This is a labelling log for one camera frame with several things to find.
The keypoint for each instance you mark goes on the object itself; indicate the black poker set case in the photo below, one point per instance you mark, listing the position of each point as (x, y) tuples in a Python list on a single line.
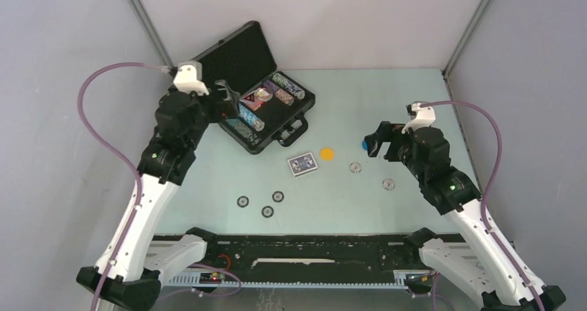
[(244, 59)]

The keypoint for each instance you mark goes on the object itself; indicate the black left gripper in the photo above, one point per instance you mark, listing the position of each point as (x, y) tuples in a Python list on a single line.
[(228, 110)]

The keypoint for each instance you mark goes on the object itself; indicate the blue poker chip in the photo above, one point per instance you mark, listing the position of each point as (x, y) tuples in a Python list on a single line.
[(243, 201), (278, 196), (267, 211)]

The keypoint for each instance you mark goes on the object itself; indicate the clear round dealer button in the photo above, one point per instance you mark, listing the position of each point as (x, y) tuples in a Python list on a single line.
[(263, 95)]

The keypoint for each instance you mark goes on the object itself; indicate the grey white poker chip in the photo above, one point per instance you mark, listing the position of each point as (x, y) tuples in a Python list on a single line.
[(388, 184), (355, 167)]

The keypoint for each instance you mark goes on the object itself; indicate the purple orange chip row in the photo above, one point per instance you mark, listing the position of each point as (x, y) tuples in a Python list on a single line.
[(279, 93)]

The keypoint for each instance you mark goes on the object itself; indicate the red playing card deck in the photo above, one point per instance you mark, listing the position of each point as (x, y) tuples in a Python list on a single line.
[(261, 102)]

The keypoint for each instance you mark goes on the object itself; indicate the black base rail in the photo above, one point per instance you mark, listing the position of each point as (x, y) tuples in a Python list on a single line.
[(314, 260)]

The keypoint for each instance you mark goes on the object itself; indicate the light blue grey chip row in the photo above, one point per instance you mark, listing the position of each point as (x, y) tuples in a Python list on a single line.
[(250, 118)]

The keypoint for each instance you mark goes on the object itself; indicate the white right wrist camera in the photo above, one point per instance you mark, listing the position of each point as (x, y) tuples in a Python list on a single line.
[(421, 115)]

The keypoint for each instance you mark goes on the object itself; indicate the blue playing card deck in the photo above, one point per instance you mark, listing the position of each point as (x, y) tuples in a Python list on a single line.
[(302, 164)]

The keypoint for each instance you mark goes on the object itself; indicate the green blue chip row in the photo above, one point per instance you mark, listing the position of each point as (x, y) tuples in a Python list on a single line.
[(289, 85)]

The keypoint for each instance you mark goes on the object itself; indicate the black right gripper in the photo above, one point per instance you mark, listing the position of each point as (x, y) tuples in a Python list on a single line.
[(385, 132)]

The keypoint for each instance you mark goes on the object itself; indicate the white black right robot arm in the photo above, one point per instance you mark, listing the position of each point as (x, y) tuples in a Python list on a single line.
[(503, 281)]

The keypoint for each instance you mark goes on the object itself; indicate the yellow round button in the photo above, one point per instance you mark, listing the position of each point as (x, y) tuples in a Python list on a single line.
[(327, 154)]

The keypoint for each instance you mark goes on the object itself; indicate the all in triangle token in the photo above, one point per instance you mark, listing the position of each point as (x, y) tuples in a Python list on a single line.
[(251, 101)]

